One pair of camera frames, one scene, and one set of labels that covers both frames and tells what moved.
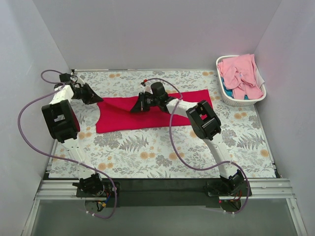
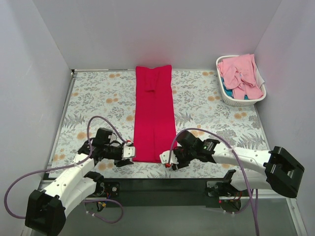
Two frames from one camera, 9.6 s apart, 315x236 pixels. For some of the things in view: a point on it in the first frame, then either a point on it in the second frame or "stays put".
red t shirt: [116, 114] → [155, 126]
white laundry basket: [234, 102] stays put
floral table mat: [165, 153] stays put
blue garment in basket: [229, 92] stays put
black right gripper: [143, 103] → [179, 157]
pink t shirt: [239, 74] stays put
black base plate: [166, 193] stays put
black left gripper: [83, 93] → [120, 152]
